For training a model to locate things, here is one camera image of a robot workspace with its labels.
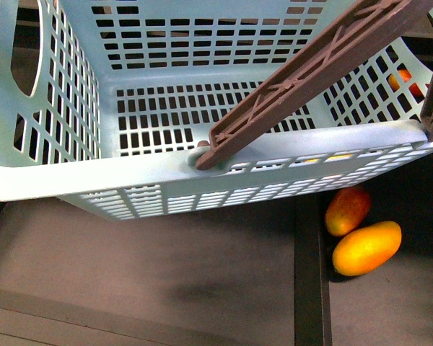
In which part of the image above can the yellow orange mango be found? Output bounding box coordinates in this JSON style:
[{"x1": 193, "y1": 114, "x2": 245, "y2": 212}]
[{"x1": 332, "y1": 221, "x2": 402, "y2": 277}]

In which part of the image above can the brown basket handle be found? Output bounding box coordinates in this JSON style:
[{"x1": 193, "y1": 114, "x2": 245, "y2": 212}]
[{"x1": 196, "y1": 1, "x2": 433, "y2": 170}]

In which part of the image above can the black shelf divider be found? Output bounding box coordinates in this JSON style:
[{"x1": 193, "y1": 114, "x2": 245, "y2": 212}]
[{"x1": 294, "y1": 195, "x2": 333, "y2": 345}]

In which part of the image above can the red yellow mango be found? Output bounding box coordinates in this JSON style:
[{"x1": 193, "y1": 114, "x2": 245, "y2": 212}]
[{"x1": 325, "y1": 187, "x2": 371, "y2": 237}]

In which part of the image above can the light blue plastic basket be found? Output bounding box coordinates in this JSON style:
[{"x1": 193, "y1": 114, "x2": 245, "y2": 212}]
[{"x1": 0, "y1": 1, "x2": 433, "y2": 220}]

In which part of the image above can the pile of oranges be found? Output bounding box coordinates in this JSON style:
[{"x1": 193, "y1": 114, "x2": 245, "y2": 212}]
[{"x1": 387, "y1": 68, "x2": 424, "y2": 98}]

